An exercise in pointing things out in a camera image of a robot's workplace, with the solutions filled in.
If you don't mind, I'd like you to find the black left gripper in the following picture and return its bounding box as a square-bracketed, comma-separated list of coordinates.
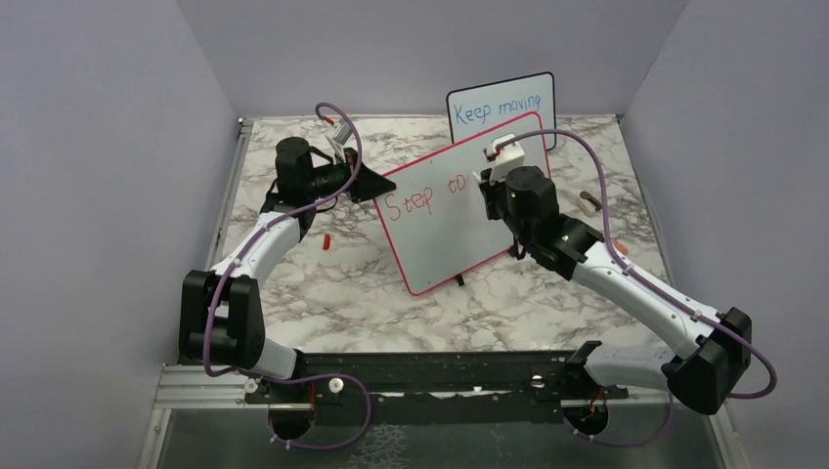
[305, 148, 397, 204]

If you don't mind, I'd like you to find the red framed whiteboard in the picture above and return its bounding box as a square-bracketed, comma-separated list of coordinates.
[374, 111, 543, 295]

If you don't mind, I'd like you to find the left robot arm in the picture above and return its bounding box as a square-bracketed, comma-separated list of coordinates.
[178, 137, 397, 402]

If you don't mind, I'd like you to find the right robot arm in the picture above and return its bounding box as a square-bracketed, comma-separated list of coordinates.
[478, 166, 753, 415]

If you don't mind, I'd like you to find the black framed written whiteboard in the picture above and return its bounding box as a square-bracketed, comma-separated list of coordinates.
[446, 71, 556, 143]

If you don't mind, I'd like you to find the small whiteboard eraser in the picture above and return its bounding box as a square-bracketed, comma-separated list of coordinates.
[577, 191, 603, 217]

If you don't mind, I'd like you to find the orange rubber piece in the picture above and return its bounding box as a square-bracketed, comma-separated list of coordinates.
[613, 240, 629, 256]

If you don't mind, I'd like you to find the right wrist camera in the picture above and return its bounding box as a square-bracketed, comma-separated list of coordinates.
[481, 134, 525, 185]

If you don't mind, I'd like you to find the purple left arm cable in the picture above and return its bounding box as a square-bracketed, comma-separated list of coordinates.
[201, 103, 373, 452]

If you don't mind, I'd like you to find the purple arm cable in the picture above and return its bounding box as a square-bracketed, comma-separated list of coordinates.
[201, 103, 373, 452]
[492, 129, 778, 448]

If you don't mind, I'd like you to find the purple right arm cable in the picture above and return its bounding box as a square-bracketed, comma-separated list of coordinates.
[492, 129, 778, 448]

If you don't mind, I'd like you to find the black aluminium base frame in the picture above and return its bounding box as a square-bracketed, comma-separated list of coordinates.
[137, 349, 753, 469]

